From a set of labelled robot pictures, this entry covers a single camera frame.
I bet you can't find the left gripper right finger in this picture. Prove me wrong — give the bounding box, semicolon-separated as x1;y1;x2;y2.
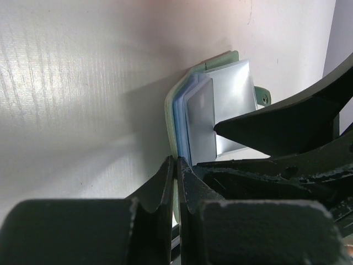
177;158;345;264

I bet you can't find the green leather card holder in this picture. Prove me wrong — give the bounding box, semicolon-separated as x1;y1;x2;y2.
164;50;271;165

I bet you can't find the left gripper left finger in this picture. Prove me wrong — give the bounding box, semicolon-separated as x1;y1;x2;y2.
1;156;174;264

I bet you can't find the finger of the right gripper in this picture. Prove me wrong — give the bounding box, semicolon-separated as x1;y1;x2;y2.
193;137;352;220
214;56;352;156

